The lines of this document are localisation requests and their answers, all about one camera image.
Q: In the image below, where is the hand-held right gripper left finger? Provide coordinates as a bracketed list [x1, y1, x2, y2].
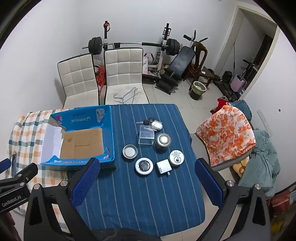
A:
[24, 157, 101, 241]

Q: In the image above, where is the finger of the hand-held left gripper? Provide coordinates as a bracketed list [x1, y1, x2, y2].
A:
[10, 163, 39, 186]
[0, 153, 17, 178]

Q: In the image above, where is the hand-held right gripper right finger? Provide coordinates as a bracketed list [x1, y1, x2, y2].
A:
[195, 158, 271, 241]

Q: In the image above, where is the white cream jar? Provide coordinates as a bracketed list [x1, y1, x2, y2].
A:
[169, 150, 184, 167]

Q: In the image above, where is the blue cardboard box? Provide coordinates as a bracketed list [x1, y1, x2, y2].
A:
[40, 105, 116, 171]

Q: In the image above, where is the white charger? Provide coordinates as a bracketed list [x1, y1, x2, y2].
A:
[156, 159, 172, 177]

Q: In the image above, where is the white round case black top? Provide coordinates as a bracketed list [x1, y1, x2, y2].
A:
[135, 158, 154, 176]

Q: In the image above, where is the key bunch with white fob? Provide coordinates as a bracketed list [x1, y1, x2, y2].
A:
[136, 117, 163, 133]

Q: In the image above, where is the clear acrylic box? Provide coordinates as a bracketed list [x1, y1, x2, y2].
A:
[138, 126, 155, 145]

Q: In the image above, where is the grey chair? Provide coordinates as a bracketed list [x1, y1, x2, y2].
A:
[209, 148, 252, 172]

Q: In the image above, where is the yellow printed cloth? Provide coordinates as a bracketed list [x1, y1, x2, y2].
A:
[232, 160, 250, 178]

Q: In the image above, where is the orange checked cloth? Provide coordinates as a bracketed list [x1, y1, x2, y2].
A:
[8, 109, 73, 234]

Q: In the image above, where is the orange floral blanket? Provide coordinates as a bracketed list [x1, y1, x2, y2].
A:
[196, 105, 257, 167]

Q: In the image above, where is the small silver round tin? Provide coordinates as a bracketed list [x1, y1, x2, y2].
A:
[122, 145, 138, 160]

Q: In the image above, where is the teal cloth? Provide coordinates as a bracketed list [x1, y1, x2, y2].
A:
[239, 128, 278, 200]

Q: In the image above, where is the blue striped tablecloth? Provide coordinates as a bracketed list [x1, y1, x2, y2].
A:
[67, 104, 206, 237]

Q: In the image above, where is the red printed bag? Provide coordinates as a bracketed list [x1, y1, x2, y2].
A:
[269, 190, 290, 218]

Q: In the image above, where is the blue cloth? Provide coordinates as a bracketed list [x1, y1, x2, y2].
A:
[231, 100, 252, 121]

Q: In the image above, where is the dark trash bin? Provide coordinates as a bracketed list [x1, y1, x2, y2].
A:
[190, 81, 207, 100]

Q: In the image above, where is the black exercise machine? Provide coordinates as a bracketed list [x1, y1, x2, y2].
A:
[207, 59, 256, 102]

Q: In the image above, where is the white padded chair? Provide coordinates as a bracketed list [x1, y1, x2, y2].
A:
[103, 47, 150, 105]
[57, 53, 100, 109]

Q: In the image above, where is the purple suitcase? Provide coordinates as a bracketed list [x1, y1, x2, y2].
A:
[231, 74, 247, 93]

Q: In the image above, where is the red plastic bag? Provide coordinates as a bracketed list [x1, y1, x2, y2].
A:
[96, 66, 107, 92]

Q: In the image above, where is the black weight bench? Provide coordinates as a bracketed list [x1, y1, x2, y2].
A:
[155, 46, 196, 95]

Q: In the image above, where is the brown wooden chair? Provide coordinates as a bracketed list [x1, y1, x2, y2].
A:
[188, 35, 214, 88]

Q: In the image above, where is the black barbell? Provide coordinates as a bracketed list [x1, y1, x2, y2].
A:
[82, 37, 181, 56]

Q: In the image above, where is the white barbell rack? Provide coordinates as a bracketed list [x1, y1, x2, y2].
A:
[102, 20, 174, 72]

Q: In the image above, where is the metal wire hanger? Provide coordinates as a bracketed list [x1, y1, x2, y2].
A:
[112, 87, 142, 104]

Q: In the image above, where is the white door frame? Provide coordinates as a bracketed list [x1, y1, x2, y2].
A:
[214, 5, 278, 93]

